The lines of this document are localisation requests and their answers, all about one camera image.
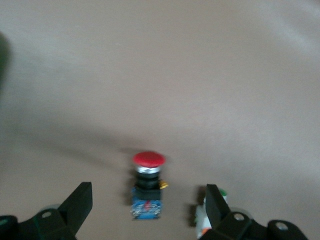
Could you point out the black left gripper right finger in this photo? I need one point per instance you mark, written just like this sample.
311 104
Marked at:
216 210

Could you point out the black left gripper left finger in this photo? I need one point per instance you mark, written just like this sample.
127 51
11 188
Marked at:
75 210

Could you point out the white orange switch block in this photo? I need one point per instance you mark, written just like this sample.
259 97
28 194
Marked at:
200 217

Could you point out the red mushroom push button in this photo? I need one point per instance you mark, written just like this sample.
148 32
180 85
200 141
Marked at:
147 160

